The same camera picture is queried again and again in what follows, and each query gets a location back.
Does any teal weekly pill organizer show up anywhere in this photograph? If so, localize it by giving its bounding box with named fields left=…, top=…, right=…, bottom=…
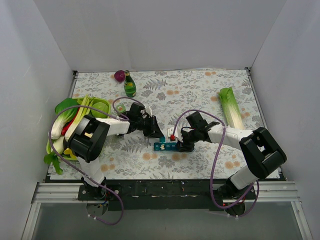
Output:
left=153, top=137, right=178, bottom=152

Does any green pill bottle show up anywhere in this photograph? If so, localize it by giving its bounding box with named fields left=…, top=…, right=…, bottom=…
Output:
left=114, top=103, right=127, bottom=119

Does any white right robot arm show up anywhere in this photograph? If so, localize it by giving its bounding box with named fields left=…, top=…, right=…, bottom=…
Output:
left=170, top=111, right=287, bottom=199

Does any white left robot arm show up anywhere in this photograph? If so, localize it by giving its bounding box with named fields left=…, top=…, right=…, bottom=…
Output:
left=63, top=102, right=164, bottom=200

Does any green glass bottle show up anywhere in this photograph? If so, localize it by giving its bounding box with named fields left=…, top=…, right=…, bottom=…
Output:
left=124, top=70, right=137, bottom=98

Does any napa cabbage on table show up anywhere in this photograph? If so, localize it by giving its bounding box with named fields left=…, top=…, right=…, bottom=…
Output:
left=218, top=87, right=245, bottom=130

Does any round green cabbage toy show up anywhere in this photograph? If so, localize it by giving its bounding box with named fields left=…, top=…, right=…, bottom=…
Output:
left=90, top=102, right=109, bottom=119

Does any red onion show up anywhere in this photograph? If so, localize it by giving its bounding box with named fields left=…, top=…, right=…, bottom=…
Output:
left=114, top=70, right=126, bottom=83

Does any celery stalks toy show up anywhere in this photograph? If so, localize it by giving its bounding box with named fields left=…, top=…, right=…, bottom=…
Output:
left=64, top=95, right=93, bottom=142

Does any red chili pepper toy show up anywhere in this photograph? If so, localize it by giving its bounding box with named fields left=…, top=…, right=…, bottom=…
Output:
left=61, top=109, right=79, bottom=136

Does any bok choy toy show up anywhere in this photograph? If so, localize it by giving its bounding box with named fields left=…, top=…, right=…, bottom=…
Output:
left=50, top=98, right=79, bottom=140

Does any small white green vegetable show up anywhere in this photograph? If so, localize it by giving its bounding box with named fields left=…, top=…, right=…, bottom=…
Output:
left=53, top=136, right=65, bottom=154

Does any green plastic basket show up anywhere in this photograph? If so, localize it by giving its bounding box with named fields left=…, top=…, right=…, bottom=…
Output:
left=50, top=95, right=110, bottom=161

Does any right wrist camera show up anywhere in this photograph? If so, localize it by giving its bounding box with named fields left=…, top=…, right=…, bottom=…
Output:
left=167, top=127, right=179, bottom=142

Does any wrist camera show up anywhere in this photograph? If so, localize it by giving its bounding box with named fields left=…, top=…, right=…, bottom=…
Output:
left=145, top=104, right=156, bottom=117
left=167, top=127, right=179, bottom=142

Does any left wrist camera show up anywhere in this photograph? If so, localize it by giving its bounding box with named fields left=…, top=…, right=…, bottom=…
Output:
left=145, top=104, right=156, bottom=117

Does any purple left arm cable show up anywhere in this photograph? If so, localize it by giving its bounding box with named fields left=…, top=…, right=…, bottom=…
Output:
left=48, top=96, right=151, bottom=225

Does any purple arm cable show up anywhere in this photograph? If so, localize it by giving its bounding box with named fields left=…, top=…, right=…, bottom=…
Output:
left=172, top=109, right=261, bottom=217
left=48, top=96, right=151, bottom=225

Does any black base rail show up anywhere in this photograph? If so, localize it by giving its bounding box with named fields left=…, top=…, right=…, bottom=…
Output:
left=77, top=179, right=245, bottom=211

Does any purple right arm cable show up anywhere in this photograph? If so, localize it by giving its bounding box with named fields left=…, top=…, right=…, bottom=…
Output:
left=172, top=109, right=261, bottom=217

